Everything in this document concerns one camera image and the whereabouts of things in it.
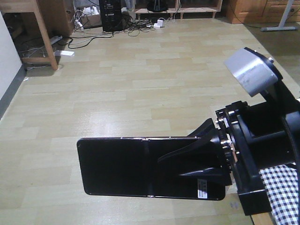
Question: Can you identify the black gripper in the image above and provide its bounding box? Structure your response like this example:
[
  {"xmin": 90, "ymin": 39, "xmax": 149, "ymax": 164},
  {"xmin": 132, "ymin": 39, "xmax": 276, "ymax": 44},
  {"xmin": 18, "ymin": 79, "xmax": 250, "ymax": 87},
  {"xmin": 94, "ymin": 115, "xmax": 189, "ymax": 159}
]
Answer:
[{"xmin": 157, "ymin": 100, "xmax": 300, "ymax": 215}]

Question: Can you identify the black computer tower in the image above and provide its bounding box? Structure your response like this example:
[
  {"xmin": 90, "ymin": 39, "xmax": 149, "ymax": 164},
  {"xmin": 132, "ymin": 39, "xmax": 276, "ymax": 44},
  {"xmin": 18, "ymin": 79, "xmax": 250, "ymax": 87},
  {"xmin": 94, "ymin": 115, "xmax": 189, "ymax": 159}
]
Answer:
[{"xmin": 99, "ymin": 0, "xmax": 123, "ymax": 32}]

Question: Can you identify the white power strip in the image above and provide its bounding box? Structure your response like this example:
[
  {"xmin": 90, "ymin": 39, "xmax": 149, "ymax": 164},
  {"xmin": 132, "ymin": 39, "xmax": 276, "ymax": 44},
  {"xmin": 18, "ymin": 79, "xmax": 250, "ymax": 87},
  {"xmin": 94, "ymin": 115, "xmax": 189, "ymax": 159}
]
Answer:
[{"xmin": 50, "ymin": 36, "xmax": 63, "ymax": 45}]

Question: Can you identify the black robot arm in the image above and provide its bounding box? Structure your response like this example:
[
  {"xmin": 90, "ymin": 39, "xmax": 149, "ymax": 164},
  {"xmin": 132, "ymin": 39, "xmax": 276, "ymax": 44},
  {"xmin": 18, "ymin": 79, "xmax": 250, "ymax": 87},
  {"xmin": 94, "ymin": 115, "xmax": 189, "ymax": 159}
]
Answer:
[{"xmin": 157, "ymin": 47, "xmax": 300, "ymax": 215}]

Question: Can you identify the white standing desk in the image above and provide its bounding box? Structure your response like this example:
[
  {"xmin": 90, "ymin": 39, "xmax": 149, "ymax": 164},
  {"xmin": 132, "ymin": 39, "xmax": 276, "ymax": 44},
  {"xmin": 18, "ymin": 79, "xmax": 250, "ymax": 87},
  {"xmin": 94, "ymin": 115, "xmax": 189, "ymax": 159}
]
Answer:
[{"xmin": 260, "ymin": 0, "xmax": 298, "ymax": 32}]

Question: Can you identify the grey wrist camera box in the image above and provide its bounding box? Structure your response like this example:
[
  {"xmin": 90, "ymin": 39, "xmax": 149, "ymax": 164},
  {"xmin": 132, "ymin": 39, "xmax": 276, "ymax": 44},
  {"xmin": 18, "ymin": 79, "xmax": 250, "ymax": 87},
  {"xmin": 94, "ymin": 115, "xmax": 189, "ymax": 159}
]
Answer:
[{"xmin": 225, "ymin": 47, "xmax": 282, "ymax": 97}]

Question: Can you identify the black white gingham quilt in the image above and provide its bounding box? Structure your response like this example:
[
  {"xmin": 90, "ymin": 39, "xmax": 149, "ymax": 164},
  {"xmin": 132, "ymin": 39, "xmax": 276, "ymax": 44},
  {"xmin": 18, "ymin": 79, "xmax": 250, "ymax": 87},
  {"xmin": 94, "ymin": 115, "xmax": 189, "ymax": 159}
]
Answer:
[{"xmin": 259, "ymin": 165, "xmax": 299, "ymax": 225}]

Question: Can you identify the low wooden shelf unit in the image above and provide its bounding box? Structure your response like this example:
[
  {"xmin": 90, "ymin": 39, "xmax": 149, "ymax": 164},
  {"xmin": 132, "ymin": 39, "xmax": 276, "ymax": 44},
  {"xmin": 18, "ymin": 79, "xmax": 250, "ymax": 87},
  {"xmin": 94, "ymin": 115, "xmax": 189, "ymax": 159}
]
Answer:
[{"xmin": 133, "ymin": 0, "xmax": 223, "ymax": 19}]

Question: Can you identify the orange wooden cabinet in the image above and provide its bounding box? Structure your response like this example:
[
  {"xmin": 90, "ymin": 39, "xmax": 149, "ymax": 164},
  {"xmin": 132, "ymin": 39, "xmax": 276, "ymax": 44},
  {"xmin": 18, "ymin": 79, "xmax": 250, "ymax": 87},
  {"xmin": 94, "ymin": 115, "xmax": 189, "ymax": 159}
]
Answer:
[{"xmin": 224, "ymin": 0, "xmax": 288, "ymax": 24}]

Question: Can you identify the white charger block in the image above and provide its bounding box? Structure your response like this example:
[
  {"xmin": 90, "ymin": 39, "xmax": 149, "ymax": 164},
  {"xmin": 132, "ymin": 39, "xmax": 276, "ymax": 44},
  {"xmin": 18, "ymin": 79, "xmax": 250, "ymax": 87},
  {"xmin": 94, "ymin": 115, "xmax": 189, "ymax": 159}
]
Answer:
[{"xmin": 153, "ymin": 19, "xmax": 165, "ymax": 29}]

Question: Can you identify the light wooden desk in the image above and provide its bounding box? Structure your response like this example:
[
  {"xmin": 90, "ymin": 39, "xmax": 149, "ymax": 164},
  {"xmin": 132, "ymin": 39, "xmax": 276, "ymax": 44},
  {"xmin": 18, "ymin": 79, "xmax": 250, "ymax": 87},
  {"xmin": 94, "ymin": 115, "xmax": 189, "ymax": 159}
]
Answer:
[{"xmin": 0, "ymin": 0, "xmax": 75, "ymax": 70}]

